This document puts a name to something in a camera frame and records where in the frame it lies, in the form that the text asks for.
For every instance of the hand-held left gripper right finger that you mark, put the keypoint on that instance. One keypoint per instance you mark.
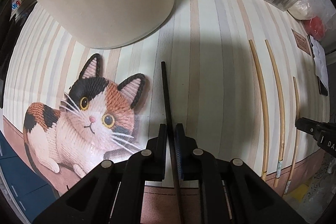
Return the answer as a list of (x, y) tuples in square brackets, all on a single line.
[(179, 150)]

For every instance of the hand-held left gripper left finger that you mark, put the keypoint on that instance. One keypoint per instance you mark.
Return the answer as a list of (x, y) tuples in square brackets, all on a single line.
[(157, 153)]

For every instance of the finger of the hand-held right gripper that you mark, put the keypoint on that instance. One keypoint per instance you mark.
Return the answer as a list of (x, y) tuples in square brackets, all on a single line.
[(309, 128)]

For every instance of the dark wooden chopstick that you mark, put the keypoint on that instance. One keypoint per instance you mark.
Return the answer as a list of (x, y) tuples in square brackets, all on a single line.
[(166, 92)]

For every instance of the black smartphone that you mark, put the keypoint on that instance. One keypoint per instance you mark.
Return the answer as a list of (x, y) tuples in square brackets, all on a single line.
[(323, 88)]

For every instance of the white paper receipt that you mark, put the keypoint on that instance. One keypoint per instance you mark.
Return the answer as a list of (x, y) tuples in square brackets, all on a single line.
[(320, 61)]

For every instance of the cat printed striped table mat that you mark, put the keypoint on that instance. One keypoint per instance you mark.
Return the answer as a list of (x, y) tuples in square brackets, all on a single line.
[(204, 69)]

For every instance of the red tomato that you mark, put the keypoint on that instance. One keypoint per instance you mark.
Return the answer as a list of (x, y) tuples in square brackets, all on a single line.
[(315, 27)]

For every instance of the white food lump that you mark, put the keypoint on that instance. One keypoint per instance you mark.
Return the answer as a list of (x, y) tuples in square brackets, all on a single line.
[(300, 7)]

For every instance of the clear plastic bag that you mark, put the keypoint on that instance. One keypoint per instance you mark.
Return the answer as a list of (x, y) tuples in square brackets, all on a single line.
[(323, 3)]

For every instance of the blue kitchen cabinets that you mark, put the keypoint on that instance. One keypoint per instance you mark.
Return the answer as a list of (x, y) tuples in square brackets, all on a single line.
[(23, 182)]

